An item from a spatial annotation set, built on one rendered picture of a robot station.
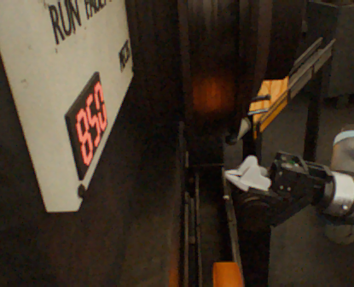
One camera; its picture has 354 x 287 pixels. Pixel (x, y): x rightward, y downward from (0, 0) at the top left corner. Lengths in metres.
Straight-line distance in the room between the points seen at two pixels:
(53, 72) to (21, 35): 0.03
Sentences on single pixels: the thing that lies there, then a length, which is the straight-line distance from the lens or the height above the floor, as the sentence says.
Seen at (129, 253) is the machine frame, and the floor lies 0.87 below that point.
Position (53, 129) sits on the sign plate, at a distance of 0.21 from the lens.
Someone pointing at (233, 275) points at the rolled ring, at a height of 0.82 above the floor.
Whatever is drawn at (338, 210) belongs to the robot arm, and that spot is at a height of 0.69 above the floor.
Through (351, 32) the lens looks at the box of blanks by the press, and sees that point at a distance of 2.88.
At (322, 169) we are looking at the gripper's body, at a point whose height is 0.76.
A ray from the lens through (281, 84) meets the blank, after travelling 1.42.
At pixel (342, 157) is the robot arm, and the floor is 0.70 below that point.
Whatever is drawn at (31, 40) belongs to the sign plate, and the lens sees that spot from 0.20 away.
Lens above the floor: 1.20
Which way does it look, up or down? 29 degrees down
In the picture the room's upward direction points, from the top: 4 degrees counter-clockwise
